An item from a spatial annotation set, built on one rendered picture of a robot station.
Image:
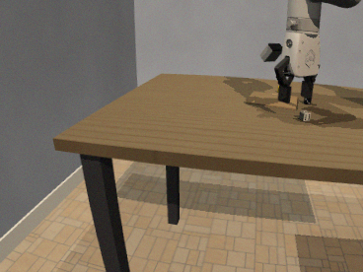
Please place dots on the tan mat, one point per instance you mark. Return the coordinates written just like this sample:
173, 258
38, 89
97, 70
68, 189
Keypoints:
269, 99

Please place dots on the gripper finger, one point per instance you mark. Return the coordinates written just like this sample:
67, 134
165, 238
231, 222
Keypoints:
307, 87
284, 93

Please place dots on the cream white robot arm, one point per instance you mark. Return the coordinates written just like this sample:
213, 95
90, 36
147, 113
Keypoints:
303, 15

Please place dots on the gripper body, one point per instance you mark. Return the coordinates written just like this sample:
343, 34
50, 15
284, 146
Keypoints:
304, 53

